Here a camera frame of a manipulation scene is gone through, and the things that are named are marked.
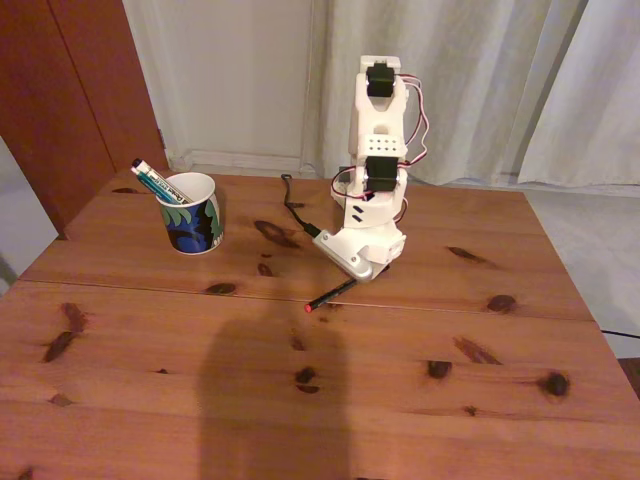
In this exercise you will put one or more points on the grey table clamp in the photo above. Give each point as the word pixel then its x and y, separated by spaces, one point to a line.
pixel 345 173

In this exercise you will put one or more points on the white fabric curtain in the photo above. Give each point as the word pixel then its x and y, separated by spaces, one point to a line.
pixel 600 100
pixel 450 75

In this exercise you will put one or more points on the silver white camera box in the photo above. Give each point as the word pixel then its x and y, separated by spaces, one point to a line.
pixel 345 255

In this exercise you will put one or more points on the white marker with black caps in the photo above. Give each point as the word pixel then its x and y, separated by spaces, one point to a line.
pixel 170 191

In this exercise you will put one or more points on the dark brown furniture piece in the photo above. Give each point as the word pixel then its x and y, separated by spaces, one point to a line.
pixel 631 375

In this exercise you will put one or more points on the teal translucent ballpoint pen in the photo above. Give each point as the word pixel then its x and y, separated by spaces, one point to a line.
pixel 145 177

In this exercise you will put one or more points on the brown wooden cabinet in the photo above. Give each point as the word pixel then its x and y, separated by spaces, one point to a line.
pixel 60 100

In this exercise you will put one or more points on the white mug blue green pattern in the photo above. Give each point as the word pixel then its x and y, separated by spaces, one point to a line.
pixel 190 225

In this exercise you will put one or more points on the thin black pen red ends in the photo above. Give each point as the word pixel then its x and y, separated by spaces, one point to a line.
pixel 330 295

